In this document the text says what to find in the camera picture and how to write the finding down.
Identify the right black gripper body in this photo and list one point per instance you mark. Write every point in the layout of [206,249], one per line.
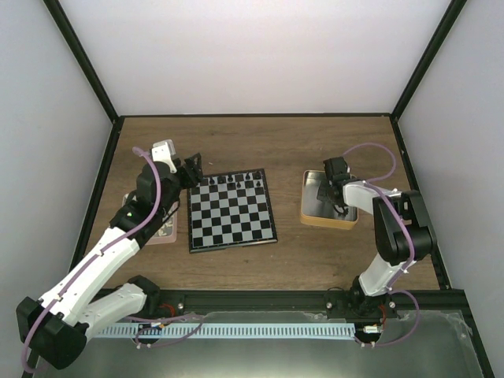
[325,195]

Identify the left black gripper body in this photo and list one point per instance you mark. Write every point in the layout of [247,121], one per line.
[192,175]

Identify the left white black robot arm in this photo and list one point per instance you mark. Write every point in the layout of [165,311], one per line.
[58,325]

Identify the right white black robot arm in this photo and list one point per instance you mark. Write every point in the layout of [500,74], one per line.
[403,231]

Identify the pile of black chess pieces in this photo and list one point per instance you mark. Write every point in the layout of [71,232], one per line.
[342,211]

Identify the yellow metal tin box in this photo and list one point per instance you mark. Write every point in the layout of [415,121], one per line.
[318,214]

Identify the black grey chessboard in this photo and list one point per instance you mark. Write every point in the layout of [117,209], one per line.
[221,216]

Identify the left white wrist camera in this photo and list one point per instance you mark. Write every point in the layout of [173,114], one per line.
[164,151]

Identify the light blue slotted cable duct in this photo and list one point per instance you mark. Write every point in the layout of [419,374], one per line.
[332,331]

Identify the black aluminium mounting rail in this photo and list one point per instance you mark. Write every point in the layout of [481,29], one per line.
[333,302]

